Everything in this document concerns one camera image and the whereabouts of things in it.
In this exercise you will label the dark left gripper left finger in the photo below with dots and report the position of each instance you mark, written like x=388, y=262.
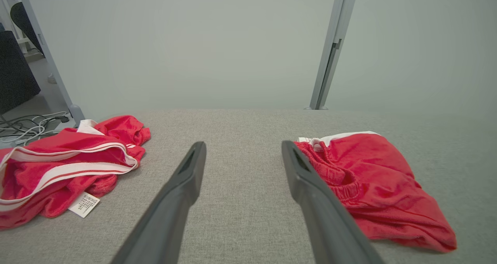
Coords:
x=171, y=209

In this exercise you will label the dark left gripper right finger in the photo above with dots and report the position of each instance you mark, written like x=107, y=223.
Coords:
x=322, y=217

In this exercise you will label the red shorts with white stripes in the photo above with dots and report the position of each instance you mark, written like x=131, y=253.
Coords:
x=380, y=178

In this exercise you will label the red basketball jersey white trim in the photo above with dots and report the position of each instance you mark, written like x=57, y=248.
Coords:
x=50, y=178

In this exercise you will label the black office chair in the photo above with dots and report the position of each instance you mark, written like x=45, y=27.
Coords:
x=23, y=23

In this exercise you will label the grey metal partition post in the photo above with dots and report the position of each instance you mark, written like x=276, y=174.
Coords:
x=42, y=42
x=334, y=42

